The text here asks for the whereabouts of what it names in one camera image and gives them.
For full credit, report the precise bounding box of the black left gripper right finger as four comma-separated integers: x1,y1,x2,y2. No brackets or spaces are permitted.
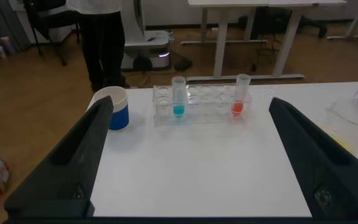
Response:
268,96,358,220

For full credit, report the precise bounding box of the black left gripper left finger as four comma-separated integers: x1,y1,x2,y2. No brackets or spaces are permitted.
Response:
3,95,115,219

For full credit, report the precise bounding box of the test tube with red pigment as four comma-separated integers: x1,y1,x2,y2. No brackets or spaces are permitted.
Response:
231,73,252,118

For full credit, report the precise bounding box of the clear glass beaker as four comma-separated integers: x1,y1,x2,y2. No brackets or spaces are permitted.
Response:
318,96,358,157

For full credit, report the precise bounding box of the test tube with blue pigment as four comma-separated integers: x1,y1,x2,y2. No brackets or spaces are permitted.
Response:
170,75,189,119

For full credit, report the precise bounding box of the white paper cup blue sleeve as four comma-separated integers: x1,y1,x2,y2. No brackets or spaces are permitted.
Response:
92,85,131,132

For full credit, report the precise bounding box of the person in white t-shirt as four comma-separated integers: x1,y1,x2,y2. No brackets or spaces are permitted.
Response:
65,0,131,93

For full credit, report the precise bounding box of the pink tumbler cup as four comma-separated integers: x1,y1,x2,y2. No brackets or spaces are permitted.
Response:
0,35,17,55

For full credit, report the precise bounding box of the white standing desk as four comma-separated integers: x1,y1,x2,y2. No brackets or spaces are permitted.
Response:
247,0,349,82
180,0,272,83

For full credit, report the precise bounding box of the black screen stand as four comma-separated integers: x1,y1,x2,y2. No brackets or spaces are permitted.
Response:
237,5,329,40

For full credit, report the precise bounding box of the white humanoid robot on base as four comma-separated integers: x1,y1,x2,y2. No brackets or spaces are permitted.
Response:
121,0,175,72

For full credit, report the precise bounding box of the black office chair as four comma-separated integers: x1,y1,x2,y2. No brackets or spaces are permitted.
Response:
21,0,82,67

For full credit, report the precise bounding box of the long white desk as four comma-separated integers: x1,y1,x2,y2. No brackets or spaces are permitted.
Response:
326,0,358,41

